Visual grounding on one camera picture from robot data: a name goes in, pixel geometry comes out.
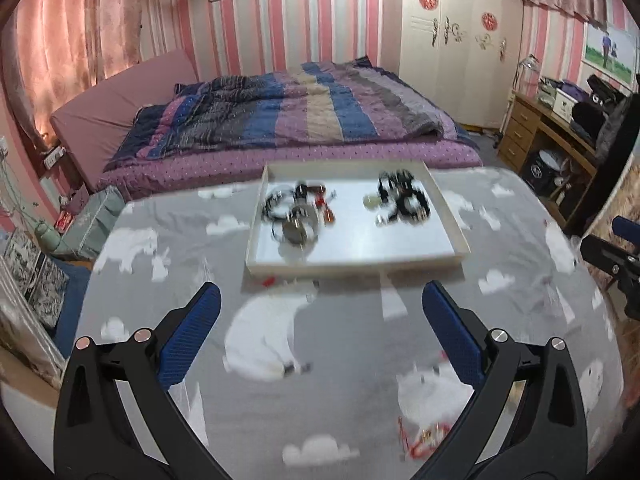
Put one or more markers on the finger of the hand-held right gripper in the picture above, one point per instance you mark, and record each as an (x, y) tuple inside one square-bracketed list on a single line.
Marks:
[(607, 255)]

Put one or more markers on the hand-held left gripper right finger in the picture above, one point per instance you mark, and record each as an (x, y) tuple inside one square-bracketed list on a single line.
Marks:
[(452, 330)]

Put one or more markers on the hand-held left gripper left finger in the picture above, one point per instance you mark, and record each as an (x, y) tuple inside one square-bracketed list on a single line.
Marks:
[(190, 330)]

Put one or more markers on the white shallow tray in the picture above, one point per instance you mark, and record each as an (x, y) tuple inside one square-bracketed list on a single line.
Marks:
[(360, 245)]

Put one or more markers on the silver wrist watch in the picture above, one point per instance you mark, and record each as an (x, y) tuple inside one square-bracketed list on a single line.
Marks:
[(295, 230)]

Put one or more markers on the green stone pendant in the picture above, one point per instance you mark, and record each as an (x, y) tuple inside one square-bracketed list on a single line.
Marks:
[(370, 201)]

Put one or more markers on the black chair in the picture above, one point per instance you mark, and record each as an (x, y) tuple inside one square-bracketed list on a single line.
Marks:
[(615, 160)]

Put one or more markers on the grey printed tablecloth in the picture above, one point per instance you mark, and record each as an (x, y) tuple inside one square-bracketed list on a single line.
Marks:
[(350, 340)]

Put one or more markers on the blue cloth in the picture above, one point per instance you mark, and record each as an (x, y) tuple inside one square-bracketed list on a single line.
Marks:
[(72, 305)]

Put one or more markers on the grey-green covered nightstand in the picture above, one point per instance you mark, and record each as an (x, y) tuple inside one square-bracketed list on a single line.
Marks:
[(95, 220)]

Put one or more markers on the wooden desk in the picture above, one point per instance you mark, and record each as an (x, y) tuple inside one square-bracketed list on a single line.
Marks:
[(522, 130)]

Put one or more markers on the white storage box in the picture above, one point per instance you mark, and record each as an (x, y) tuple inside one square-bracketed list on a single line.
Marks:
[(565, 102)]

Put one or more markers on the black and white cushion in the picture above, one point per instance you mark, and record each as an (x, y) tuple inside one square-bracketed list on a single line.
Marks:
[(35, 280)]

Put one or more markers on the red box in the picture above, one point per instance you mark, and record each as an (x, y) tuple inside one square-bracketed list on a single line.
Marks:
[(65, 220)]

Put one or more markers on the purple dotted bed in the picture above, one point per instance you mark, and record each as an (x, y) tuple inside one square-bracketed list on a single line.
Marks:
[(225, 165)]

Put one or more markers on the green bottle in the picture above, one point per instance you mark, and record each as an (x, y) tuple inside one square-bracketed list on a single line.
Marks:
[(46, 237)]

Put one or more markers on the desk lamp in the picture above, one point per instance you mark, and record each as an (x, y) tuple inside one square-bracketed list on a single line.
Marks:
[(529, 67)]

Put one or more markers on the white power strip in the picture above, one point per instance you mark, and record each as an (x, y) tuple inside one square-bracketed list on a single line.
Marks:
[(54, 157)]

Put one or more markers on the cream wardrobe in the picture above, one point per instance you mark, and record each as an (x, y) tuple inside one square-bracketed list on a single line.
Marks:
[(450, 80)]

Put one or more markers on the striped quilt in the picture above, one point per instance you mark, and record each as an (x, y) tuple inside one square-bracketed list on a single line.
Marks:
[(280, 105)]

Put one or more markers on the pink padded headboard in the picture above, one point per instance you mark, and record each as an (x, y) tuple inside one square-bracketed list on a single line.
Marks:
[(115, 95)]

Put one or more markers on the pink curtain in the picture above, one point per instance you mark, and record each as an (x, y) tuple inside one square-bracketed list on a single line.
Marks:
[(65, 25)]

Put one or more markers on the small framed wall picture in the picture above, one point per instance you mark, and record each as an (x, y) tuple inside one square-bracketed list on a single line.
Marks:
[(607, 52)]

